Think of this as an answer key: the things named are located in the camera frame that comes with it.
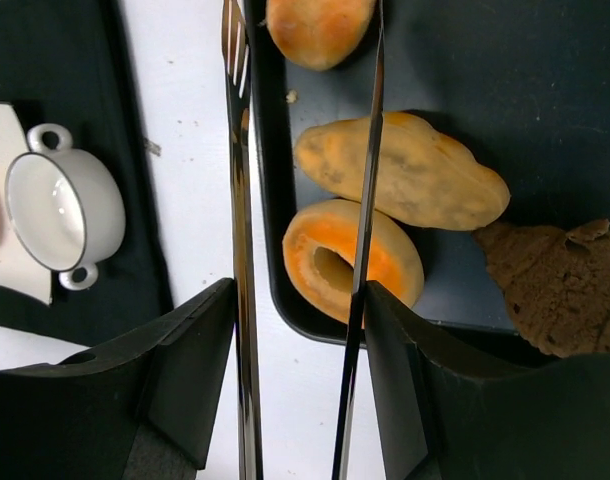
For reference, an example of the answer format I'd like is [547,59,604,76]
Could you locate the brown chocolate croissant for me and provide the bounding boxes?
[473,219,610,358]

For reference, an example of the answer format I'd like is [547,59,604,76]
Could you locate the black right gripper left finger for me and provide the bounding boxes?
[0,278,235,479]

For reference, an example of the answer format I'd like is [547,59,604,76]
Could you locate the black baking tray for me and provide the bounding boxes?
[245,1,610,344]

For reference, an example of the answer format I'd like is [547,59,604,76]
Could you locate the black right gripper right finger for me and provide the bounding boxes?
[365,282,610,479]

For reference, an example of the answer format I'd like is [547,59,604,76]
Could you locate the oblong tan bread roll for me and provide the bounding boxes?
[294,112,510,231]

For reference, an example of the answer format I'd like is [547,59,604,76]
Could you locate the pale orange ring doughnut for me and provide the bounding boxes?
[282,199,425,323]

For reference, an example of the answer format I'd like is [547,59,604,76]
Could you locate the small round bun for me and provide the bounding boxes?
[265,0,376,71]

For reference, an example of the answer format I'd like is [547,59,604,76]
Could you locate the steel serving tongs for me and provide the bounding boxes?
[221,1,384,479]

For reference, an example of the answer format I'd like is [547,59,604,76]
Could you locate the white square plate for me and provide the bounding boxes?
[0,101,54,307]

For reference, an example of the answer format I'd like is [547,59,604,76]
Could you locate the white two-handled soup bowl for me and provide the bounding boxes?
[5,123,126,291]

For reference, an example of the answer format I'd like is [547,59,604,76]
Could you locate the black cloth placemat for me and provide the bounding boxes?
[0,1,172,346]

